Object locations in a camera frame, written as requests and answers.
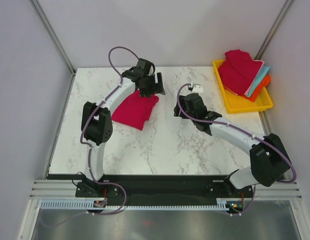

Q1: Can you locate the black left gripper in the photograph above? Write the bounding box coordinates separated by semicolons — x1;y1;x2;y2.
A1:
139;73;164;99

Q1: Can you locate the crimson t shirt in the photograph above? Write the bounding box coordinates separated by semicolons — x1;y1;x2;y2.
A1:
112;90;159;131
217;49;263;96

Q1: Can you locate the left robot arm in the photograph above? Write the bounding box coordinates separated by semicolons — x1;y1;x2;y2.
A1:
80;58;165;197

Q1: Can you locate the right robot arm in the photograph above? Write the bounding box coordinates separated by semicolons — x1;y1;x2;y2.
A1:
174;93;291;197

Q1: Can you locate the yellow plastic tray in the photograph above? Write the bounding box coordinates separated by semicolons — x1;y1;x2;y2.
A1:
212;58;274;114

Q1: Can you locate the crimson t shirt in tray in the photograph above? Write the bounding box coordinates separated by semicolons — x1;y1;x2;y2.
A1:
217;49;263;96

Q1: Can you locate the orange t shirt in tray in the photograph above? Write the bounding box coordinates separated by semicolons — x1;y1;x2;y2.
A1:
248;74;271;102

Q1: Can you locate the teal t shirt in tray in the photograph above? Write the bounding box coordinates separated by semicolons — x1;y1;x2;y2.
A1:
245;66;270;97

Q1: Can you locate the pink t shirt in tray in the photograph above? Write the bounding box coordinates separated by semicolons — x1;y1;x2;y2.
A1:
224;58;266;97

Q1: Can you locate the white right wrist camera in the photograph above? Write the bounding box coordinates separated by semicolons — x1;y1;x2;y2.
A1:
188;83;204;94

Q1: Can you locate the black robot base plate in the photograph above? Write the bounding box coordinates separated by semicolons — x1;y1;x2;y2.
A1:
76;174;252;205

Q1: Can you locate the left aluminium corner post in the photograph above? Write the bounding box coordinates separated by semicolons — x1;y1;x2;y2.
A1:
29;0;76;76

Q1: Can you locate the aluminium corner post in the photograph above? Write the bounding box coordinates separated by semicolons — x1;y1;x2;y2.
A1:
255;0;295;60
29;0;76;76

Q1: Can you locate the aluminium front rail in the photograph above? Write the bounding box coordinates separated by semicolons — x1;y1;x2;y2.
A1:
30;179;302;201

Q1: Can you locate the white slotted cable duct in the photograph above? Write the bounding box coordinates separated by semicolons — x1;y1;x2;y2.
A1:
40;199;242;211

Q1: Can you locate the right aluminium corner post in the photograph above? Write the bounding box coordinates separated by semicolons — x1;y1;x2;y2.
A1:
255;0;295;60

